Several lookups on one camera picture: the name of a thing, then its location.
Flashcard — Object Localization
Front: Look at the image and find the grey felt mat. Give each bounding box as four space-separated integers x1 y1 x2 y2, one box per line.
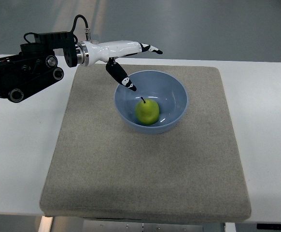
40 64 252 224

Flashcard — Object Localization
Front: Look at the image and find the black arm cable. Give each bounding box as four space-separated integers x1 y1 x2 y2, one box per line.
23 14 93 44

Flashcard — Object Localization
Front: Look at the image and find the metal under-table bracket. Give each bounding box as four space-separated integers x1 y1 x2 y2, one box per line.
83 220 203 232

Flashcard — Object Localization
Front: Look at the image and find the green pear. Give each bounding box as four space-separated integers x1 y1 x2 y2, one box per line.
135 97 160 125

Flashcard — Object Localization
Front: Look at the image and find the blue ceramic bowl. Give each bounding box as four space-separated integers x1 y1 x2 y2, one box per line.
114 70 188 134

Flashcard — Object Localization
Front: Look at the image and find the white table leg left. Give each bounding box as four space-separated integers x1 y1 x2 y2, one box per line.
38 216 54 232

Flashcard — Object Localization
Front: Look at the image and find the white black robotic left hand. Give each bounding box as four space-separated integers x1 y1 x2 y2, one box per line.
76 41 163 91

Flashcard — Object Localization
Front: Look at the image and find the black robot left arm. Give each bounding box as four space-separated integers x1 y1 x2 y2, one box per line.
0 32 78 103

